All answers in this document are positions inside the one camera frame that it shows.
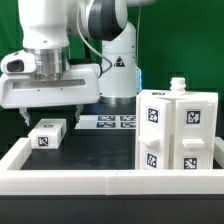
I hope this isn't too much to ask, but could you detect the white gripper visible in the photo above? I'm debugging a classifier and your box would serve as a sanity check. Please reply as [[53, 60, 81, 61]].
[[0, 64, 100, 126]]

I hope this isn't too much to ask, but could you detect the white cabinet top block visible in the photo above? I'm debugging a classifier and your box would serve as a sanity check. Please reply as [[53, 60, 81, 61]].
[[28, 119, 67, 149]]

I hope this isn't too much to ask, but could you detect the white cabinet body box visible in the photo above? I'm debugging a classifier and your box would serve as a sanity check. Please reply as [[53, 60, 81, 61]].
[[135, 77, 218, 170]]

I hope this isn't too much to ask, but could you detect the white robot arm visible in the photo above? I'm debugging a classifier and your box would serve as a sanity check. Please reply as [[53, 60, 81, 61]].
[[0, 0, 139, 122]]

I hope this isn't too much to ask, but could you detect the white base tag plate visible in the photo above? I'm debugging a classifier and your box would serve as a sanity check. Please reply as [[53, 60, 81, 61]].
[[76, 115, 136, 130]]

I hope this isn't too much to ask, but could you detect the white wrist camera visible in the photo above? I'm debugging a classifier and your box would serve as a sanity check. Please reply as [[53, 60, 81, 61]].
[[1, 50, 37, 74]]

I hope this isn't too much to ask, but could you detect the white U-shaped obstacle wall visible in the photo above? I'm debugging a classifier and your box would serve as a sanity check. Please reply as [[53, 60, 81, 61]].
[[0, 138, 224, 195]]

